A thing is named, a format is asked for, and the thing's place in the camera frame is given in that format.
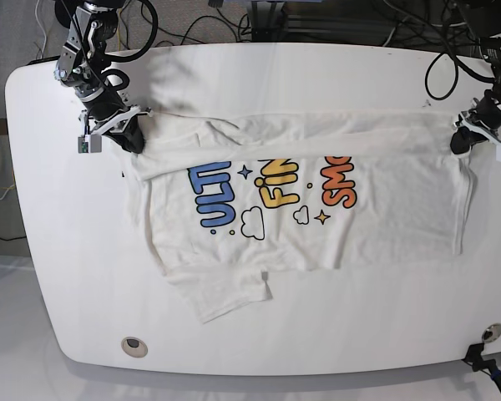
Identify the black aluminium frame stand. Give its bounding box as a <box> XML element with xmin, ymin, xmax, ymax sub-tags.
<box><xmin>245</xmin><ymin>0</ymin><xmax>401</xmax><ymax>46</ymax></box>

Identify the black clamp with cable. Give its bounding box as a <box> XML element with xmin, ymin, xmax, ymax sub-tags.
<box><xmin>463</xmin><ymin>343</ymin><xmax>501</xmax><ymax>394</ymax></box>

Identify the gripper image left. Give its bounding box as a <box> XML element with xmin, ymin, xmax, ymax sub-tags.
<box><xmin>78</xmin><ymin>89</ymin><xmax>153</xmax><ymax>154</ymax></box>

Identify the right table grommet hole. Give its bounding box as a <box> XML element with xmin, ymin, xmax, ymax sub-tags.
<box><xmin>482</xmin><ymin>323</ymin><xmax>501</xmax><ymax>343</ymax></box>

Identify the white floor cable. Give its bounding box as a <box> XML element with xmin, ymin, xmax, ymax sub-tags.
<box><xmin>33</xmin><ymin>0</ymin><xmax>49</xmax><ymax>59</ymax></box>

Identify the left table grommet hole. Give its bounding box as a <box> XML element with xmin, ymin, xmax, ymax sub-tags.
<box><xmin>121</xmin><ymin>337</ymin><xmax>148</xmax><ymax>358</ymax></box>

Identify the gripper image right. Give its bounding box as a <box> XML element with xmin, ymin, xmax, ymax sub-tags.
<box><xmin>450</xmin><ymin>98</ymin><xmax>501</xmax><ymax>155</ymax></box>

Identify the table grommet hole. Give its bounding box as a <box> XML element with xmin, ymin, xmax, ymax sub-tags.
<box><xmin>482</xmin><ymin>323</ymin><xmax>501</xmax><ymax>343</ymax></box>
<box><xmin>121</xmin><ymin>337</ymin><xmax>148</xmax><ymax>358</ymax></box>

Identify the white printed T-shirt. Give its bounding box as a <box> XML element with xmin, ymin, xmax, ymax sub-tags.
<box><xmin>119</xmin><ymin>110</ymin><xmax>475</xmax><ymax>322</ymax></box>

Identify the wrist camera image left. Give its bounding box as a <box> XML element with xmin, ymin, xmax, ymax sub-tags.
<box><xmin>78</xmin><ymin>135</ymin><xmax>102</xmax><ymax>154</ymax></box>

